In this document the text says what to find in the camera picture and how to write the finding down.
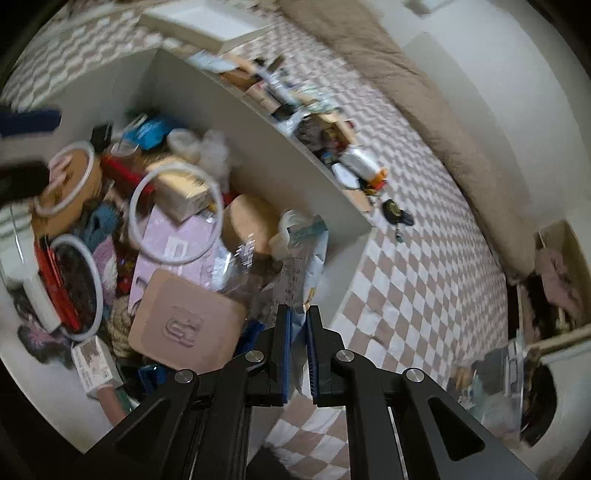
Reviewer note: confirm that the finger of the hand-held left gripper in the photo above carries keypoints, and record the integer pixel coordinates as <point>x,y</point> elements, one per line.
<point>23,180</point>
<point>32,122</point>

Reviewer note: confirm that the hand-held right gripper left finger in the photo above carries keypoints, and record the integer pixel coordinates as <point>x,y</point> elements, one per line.
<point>286,360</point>

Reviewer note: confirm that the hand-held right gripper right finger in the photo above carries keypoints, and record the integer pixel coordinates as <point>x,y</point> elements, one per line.
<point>314,360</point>

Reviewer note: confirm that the silver blue mask pouch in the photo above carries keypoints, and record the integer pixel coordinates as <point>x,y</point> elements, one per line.
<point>300,277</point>

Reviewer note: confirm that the large white box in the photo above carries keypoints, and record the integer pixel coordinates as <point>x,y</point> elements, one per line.
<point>277,152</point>

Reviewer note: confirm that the round cork coaster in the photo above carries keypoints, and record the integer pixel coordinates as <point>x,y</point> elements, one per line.
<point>83,194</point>

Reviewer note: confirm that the small black box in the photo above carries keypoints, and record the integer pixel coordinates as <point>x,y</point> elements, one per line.
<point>101,134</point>

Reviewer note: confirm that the dark red tube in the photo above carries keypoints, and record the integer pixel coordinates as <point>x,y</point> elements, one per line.
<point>117,168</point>

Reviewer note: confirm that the tan square case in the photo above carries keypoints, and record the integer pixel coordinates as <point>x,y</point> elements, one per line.
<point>184,318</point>

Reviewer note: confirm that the blue packet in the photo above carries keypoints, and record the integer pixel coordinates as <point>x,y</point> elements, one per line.
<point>152,131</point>

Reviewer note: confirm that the checkered bed sheet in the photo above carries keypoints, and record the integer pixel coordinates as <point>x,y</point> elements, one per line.
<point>415,277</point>

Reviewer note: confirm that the round wooden box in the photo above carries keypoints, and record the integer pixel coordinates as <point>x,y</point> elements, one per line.
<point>249,221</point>

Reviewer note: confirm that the lilac flat box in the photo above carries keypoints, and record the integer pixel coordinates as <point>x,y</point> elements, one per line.
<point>161,235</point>

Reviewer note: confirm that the white cotton puff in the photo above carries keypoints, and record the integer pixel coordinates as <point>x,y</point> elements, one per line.
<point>182,141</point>

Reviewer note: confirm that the gold foil packet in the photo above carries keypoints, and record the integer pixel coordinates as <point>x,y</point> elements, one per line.
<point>180,194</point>

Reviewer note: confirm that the black key fob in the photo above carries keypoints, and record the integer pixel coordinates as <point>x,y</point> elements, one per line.
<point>406,218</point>

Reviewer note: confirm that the black yellow tape measure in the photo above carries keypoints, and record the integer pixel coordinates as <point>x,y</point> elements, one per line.
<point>391,208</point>

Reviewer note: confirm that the printed plastic bag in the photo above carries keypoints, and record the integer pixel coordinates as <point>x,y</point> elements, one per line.
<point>489,383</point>

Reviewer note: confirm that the white square case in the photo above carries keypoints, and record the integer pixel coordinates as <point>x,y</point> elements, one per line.
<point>346,175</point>

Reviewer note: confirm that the small white printed box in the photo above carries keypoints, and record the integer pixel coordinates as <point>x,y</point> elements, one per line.
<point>94,364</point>

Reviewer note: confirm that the shallow white box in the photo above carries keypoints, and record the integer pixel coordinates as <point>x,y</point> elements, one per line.
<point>203,23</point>

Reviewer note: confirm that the white orange pack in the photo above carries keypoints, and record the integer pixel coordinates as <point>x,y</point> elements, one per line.
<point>364,166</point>

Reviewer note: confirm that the pink clothes pile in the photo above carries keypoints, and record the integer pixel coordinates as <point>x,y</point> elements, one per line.
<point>561,281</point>

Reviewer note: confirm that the wooden closet shelf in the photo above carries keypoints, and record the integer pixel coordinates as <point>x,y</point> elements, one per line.
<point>558,235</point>

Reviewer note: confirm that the beige duvet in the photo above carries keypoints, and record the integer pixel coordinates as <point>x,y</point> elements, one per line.
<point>415,92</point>

